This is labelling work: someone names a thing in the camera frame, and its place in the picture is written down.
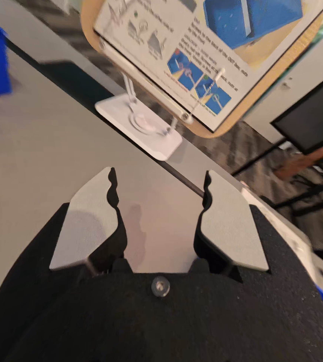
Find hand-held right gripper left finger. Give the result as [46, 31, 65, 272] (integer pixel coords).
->
[49, 167, 128, 277]

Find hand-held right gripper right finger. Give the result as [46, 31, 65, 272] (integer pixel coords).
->
[193, 170, 270, 277]

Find white board stand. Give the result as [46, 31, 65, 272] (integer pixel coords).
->
[95, 72, 193, 162]

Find wooden instruction board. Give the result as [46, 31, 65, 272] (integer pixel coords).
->
[81, 0, 323, 139]

